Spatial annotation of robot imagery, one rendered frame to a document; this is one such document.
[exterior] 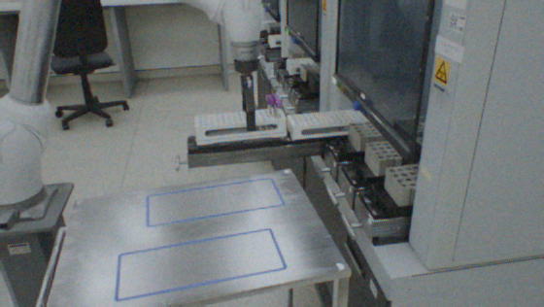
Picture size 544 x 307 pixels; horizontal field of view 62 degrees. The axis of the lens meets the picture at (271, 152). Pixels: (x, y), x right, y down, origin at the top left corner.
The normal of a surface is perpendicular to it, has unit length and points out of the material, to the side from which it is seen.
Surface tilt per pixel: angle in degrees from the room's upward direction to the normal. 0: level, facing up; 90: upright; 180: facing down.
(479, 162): 90
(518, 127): 90
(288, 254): 0
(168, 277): 0
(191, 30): 90
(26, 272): 90
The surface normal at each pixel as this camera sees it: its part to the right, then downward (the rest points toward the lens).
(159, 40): 0.17, 0.44
